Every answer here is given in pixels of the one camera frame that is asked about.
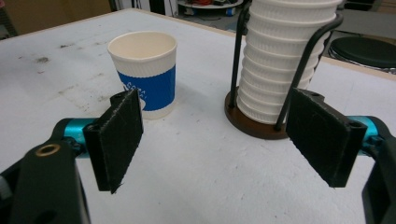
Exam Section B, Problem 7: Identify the blue banded paper cup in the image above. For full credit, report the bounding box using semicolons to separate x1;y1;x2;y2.
106;30;178;120

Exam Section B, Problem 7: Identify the black round stool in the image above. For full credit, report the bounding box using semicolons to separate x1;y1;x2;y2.
328;36;396;76

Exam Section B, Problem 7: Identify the white foam mat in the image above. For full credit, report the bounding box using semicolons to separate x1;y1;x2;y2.
0;10;396;224

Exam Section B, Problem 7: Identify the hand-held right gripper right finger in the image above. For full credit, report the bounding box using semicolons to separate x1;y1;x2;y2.
285;88;379;189

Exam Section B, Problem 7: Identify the stack of white paper cups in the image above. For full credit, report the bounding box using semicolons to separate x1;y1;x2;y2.
236;0;344;125

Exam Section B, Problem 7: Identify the black wire cup holder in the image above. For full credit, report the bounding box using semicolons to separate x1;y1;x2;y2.
223;0;345;140

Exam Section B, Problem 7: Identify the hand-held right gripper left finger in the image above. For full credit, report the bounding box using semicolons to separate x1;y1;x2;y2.
64;89;145;194

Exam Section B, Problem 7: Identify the round white table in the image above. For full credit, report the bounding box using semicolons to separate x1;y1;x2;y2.
177;0;245;10

